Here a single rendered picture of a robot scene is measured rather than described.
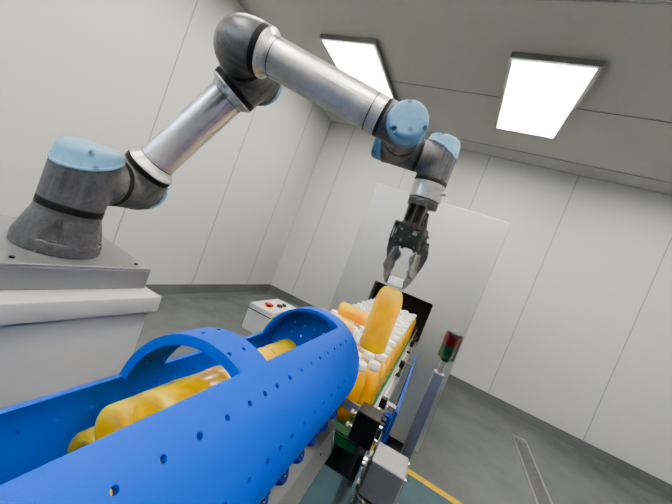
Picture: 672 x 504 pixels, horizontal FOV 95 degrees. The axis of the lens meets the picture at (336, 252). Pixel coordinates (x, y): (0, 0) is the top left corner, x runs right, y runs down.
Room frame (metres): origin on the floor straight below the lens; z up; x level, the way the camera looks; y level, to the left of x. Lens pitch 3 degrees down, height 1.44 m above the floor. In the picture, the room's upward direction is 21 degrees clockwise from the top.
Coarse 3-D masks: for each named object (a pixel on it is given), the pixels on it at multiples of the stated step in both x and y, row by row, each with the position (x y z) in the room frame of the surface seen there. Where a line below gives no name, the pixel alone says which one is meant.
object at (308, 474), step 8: (328, 440) 0.86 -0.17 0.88; (320, 448) 0.80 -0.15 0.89; (328, 448) 0.86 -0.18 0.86; (320, 456) 0.80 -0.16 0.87; (328, 456) 0.87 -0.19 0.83; (312, 464) 0.75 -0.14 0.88; (320, 464) 0.80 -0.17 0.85; (304, 472) 0.70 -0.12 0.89; (312, 472) 0.75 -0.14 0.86; (296, 480) 0.66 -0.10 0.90; (304, 480) 0.70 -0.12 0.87; (312, 480) 0.75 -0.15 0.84; (296, 488) 0.66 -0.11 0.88; (304, 488) 0.71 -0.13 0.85; (288, 496) 0.63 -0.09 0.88; (296, 496) 0.67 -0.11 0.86
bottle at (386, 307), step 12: (384, 288) 0.75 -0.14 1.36; (396, 288) 0.74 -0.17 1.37; (384, 300) 0.73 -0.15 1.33; (396, 300) 0.73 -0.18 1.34; (372, 312) 0.75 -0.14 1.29; (384, 312) 0.73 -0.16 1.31; (396, 312) 0.74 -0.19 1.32; (372, 324) 0.74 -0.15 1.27; (384, 324) 0.73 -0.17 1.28; (372, 336) 0.73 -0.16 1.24; (384, 336) 0.73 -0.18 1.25; (372, 348) 0.73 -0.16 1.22; (384, 348) 0.74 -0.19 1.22
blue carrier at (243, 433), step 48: (192, 336) 0.43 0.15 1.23; (240, 336) 0.48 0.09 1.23; (288, 336) 0.88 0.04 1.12; (336, 336) 0.73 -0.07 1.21; (96, 384) 0.43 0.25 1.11; (144, 384) 0.51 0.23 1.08; (240, 384) 0.38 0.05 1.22; (288, 384) 0.47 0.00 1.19; (336, 384) 0.64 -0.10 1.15; (0, 432) 0.34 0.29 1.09; (48, 432) 0.39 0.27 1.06; (144, 432) 0.26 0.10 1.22; (192, 432) 0.29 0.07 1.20; (240, 432) 0.35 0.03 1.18; (288, 432) 0.44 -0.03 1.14; (0, 480) 0.34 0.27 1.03; (48, 480) 0.19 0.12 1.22; (96, 480) 0.21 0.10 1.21; (144, 480) 0.24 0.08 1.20; (192, 480) 0.27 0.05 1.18; (240, 480) 0.33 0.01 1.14
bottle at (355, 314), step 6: (342, 306) 1.44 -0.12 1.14; (348, 306) 1.44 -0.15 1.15; (354, 306) 1.45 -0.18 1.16; (342, 312) 1.44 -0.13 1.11; (348, 312) 1.43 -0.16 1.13; (354, 312) 1.42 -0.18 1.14; (360, 312) 1.42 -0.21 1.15; (366, 312) 1.43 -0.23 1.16; (348, 318) 1.44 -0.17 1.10; (354, 318) 1.42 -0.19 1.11; (360, 318) 1.41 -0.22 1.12; (366, 318) 1.40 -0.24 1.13; (360, 324) 1.42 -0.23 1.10
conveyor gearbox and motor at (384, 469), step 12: (384, 444) 0.98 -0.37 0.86; (372, 456) 0.90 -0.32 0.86; (384, 456) 0.92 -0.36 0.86; (396, 456) 0.94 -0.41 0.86; (360, 468) 0.94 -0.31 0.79; (372, 468) 0.89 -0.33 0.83; (384, 468) 0.88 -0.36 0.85; (396, 468) 0.89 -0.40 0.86; (360, 480) 0.95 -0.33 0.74; (372, 480) 0.88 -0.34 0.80; (384, 480) 0.87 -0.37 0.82; (396, 480) 0.86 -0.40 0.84; (360, 492) 0.89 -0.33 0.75; (372, 492) 0.88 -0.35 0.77; (384, 492) 0.87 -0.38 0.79; (396, 492) 0.86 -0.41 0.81
